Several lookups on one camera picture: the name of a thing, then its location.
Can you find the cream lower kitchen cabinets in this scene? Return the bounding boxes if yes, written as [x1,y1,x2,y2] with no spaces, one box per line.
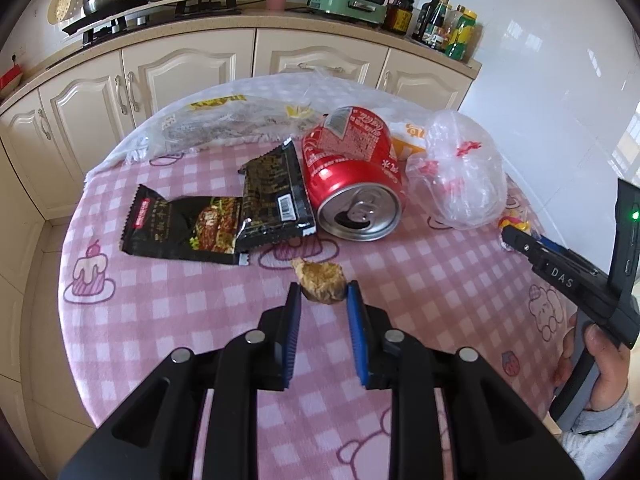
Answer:
[0,27,476,411]

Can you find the brown food scrap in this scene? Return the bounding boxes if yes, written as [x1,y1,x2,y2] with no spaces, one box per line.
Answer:
[291,258,347,304]

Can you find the large clear yellow printed bag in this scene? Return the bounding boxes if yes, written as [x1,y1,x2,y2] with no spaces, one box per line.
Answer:
[102,70,333,167]

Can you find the dark glass bottle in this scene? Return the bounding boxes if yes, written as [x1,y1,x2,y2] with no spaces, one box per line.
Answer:
[411,0,449,51]

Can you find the grey sleeve forearm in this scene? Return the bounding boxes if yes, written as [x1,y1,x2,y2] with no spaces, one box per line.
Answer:
[556,390,638,480]

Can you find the black barcode snack wrapper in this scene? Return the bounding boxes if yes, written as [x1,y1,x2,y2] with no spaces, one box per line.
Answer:
[235,139,317,252]

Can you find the black gas stove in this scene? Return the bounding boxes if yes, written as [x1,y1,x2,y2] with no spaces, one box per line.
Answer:
[62,0,241,49]

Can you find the red cola can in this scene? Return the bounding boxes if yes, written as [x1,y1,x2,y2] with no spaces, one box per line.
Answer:
[302,106,406,242]

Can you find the black snack wrapper with food picture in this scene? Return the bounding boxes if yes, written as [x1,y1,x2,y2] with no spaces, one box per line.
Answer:
[119,184,248,266]

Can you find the dark soy sauce bottle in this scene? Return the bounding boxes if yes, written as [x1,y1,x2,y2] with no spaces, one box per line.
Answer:
[382,0,414,36]

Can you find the clear plastic bag red print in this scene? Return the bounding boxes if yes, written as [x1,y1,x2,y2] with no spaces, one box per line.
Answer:
[406,110,508,230]

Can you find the red container on counter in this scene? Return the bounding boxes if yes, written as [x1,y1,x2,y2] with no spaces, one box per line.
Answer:
[0,63,23,100]

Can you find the green yellow bottle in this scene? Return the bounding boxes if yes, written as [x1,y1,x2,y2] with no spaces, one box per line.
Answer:
[445,9,477,61]

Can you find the orange yellow snack packet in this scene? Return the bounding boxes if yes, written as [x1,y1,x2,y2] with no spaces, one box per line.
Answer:
[387,122,426,162]

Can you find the pink checkered tablecloth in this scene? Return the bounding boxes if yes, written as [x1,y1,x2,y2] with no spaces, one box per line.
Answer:
[60,143,577,479]

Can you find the person right hand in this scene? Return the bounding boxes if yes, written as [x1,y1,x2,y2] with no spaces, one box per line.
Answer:
[552,314,630,412]

